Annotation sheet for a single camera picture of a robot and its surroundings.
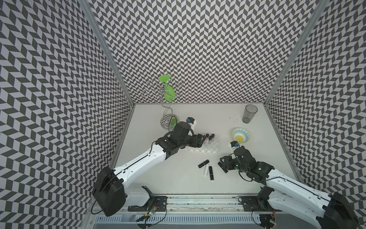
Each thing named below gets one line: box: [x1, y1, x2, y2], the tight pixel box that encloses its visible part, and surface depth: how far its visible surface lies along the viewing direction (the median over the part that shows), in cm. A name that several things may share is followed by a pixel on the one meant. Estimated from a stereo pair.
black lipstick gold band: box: [208, 166, 214, 181], surface depth 84 cm
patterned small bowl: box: [231, 127, 251, 144], surface depth 99 cm
